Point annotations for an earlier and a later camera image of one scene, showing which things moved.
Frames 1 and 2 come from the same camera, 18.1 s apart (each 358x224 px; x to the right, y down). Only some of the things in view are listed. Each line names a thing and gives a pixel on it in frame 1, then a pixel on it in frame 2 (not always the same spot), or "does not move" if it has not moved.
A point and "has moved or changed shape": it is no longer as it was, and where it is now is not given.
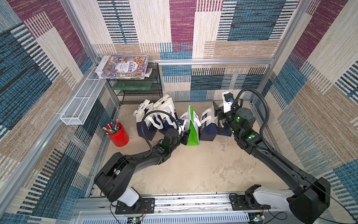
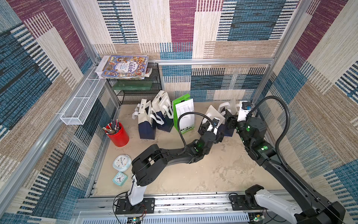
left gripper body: [184, 140] → [203, 131]
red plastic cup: [120, 138] does not move
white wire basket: [83, 102] does not move
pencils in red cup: [112, 128] does not move
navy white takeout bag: [208, 129] does not move
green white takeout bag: [192, 122] has moved or changed shape
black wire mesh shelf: [129, 91] does not move
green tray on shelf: [132, 85] does not move
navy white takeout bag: [164, 107] has moved or changed shape
